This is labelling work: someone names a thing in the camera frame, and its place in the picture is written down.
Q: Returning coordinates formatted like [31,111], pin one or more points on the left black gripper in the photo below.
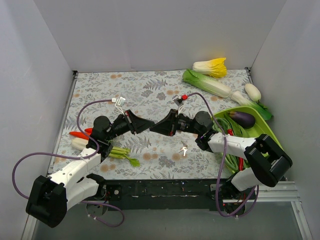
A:
[130,122]

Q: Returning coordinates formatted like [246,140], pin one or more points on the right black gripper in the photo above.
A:
[174,122]

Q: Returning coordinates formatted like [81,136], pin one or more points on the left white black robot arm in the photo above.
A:
[72,170]

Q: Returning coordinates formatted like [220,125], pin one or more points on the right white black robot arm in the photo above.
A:
[267,161]

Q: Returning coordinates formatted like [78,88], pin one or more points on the silver key bunch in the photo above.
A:
[184,149]

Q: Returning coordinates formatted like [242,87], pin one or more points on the floral table mat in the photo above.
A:
[149,95]

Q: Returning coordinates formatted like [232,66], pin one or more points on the green celery stalks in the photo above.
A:
[123,154]

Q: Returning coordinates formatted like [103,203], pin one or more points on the orange carrot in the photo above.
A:
[88,130]
[78,134]

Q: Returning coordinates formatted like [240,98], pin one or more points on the green white napa cabbage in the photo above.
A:
[206,83]

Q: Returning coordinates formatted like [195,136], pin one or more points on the white green vegetable stalk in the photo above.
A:
[79,143]

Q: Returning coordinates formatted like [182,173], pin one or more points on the red chili pepper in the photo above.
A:
[240,160]

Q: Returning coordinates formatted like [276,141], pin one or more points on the green long beans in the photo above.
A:
[231,161]

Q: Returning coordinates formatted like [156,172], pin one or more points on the green plastic basket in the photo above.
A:
[260,127]

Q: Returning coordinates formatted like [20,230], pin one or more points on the yellow white napa cabbage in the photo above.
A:
[215,68]

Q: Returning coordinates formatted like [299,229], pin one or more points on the purple eggplant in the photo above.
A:
[245,120]

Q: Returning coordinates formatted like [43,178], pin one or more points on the white radish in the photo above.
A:
[253,92]

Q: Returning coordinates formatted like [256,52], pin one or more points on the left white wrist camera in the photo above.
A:
[118,103]

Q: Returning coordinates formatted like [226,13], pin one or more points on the black aluminium base frame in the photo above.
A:
[173,194]

